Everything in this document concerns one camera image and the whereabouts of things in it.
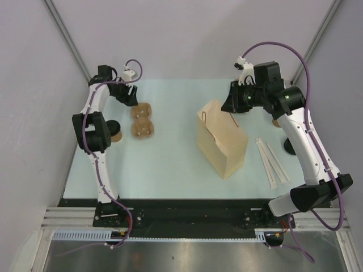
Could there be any wrapped straw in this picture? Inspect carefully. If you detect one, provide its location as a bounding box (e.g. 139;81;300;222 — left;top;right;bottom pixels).
266;142;292;184
260;138;280;180
256;138;277;190

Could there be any stack of paper cups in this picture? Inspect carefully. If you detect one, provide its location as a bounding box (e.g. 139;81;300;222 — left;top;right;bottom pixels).
272;120;281;128

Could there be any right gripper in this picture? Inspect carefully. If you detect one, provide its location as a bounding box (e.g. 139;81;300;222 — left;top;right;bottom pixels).
221;80;267;113

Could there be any black cup lid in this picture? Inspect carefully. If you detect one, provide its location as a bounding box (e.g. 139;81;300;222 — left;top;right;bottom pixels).
106;120;121;137

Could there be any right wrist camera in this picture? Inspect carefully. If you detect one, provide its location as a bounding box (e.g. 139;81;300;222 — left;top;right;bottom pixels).
234;56;255;85

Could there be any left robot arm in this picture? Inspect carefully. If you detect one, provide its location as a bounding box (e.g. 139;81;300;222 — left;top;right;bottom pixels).
72;64;142;204

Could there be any brown paper bag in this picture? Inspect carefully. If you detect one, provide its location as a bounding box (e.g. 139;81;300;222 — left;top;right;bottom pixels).
197;99;249;180

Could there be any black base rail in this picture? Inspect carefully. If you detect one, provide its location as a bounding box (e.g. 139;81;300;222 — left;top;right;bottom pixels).
92;199;289;238

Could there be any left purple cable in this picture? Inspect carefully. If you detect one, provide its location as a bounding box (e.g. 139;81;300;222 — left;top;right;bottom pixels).
55;58;142;256

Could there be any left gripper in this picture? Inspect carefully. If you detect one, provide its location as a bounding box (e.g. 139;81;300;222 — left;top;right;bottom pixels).
110;78;137;107

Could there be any aluminium frame rail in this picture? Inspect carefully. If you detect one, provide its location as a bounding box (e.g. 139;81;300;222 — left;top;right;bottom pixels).
43;208;362;271

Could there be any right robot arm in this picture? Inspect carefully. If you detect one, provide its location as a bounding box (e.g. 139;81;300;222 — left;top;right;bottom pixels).
221;57;353;227

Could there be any white cable duct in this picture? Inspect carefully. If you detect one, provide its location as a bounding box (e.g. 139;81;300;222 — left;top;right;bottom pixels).
52;229;266;243

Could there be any cardboard cup carrier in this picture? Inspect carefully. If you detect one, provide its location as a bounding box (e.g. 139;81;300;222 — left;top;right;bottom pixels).
130;103;154;139
235;76;247;86

